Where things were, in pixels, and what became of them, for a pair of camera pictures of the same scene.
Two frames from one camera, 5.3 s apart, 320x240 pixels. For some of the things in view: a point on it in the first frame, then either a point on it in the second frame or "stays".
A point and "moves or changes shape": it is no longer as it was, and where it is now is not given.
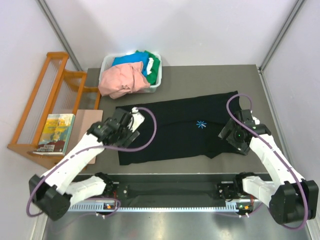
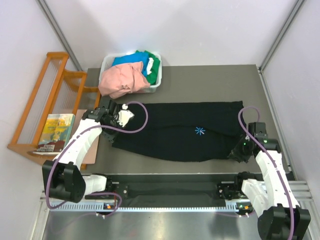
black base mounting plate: [172, 188] stays
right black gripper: [231, 125] → [235, 153]
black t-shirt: [184, 130] moves or changes shape
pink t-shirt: [119, 80] stays
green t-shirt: [152, 77] stays
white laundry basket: [108, 61] stays
